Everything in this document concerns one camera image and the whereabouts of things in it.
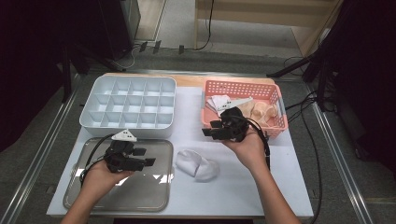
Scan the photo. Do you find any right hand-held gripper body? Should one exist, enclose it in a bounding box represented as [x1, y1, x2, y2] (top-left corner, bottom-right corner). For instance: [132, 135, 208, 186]
[214, 96, 254, 144]

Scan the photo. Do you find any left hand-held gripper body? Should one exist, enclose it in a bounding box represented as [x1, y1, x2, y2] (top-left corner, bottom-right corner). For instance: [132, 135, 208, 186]
[104, 129, 146, 174]

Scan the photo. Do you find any beige sock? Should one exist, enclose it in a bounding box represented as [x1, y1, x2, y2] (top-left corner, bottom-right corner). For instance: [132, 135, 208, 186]
[237, 101, 260, 119]
[242, 106, 260, 120]

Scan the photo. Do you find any white sock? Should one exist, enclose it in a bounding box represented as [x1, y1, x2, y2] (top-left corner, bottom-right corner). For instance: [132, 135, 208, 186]
[175, 148, 220, 183]
[205, 94, 232, 114]

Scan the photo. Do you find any pink perforated plastic basket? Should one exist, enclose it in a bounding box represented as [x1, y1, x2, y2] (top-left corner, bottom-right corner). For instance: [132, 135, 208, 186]
[200, 78, 289, 139]

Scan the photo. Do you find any white divided organizer box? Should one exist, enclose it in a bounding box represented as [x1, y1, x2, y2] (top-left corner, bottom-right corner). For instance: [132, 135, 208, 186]
[78, 75, 177, 139]

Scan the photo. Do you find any person's left hand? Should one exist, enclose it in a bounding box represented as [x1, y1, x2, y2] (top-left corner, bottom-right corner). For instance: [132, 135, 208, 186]
[80, 159, 135, 192]

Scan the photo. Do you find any person's right hand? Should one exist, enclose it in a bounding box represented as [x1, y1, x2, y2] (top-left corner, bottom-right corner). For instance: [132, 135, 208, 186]
[221, 129, 270, 173]

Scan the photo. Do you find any pale peach sock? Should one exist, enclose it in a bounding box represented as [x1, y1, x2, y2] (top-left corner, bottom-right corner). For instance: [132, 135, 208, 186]
[252, 102, 279, 120]
[251, 111, 276, 128]

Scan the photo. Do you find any metal tray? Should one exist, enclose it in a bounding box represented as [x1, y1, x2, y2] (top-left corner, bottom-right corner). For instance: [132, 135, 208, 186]
[63, 137, 175, 213]

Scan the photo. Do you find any black metal stand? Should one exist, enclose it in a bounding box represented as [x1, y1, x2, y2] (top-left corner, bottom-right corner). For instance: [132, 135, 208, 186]
[266, 31, 335, 113]
[59, 43, 120, 104]

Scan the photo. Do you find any black cabinet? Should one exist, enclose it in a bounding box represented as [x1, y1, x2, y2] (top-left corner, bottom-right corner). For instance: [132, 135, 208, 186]
[92, 0, 142, 62]

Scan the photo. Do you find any dark curtain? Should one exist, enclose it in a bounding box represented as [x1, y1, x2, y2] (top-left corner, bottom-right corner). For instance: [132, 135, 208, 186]
[323, 0, 396, 175]
[0, 0, 104, 153]

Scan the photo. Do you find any left hand-held gripper cable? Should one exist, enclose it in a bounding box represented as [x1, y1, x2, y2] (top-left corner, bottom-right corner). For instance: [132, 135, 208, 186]
[78, 133, 116, 188]

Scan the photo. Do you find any hand-held gripper cable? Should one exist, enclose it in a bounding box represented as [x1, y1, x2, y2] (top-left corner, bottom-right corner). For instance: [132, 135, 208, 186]
[236, 115, 272, 172]
[78, 133, 116, 188]

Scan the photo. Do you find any right hand-held gripper cable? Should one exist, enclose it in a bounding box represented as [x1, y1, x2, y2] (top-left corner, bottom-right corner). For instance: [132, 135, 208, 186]
[236, 115, 272, 172]

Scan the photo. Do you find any black cable bundle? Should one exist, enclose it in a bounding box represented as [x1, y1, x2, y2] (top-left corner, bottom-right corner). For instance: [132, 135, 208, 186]
[283, 55, 326, 124]

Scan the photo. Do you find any metal floor rail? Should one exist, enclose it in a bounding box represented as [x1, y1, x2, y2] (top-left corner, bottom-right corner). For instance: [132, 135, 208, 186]
[303, 83, 375, 224]
[0, 74, 82, 224]

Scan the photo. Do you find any long black floor cable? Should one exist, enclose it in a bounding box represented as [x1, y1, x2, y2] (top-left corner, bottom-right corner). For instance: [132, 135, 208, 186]
[298, 108, 325, 224]

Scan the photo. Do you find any white floor cable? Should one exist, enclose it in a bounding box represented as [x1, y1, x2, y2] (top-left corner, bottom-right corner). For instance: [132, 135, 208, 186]
[110, 46, 137, 70]

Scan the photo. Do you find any thin black hanging cable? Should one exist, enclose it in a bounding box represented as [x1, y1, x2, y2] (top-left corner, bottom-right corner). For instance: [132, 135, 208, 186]
[193, 0, 216, 51]

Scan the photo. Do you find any light wooden frame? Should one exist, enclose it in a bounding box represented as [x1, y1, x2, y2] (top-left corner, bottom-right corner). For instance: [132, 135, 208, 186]
[194, 0, 345, 58]

